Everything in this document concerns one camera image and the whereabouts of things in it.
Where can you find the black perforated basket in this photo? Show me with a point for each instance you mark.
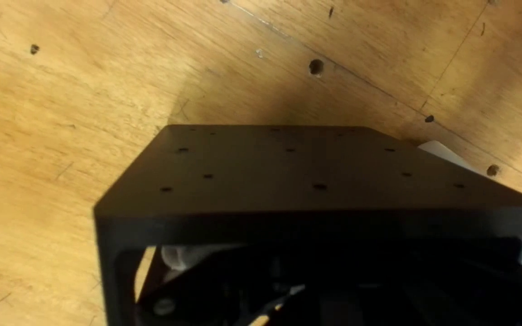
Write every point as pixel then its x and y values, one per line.
pixel 308 174

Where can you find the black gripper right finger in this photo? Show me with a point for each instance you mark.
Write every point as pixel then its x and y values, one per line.
pixel 471 290

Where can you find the white tape roll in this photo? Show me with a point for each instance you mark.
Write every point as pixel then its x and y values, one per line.
pixel 442 152

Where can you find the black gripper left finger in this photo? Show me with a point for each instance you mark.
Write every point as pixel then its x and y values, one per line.
pixel 212 290

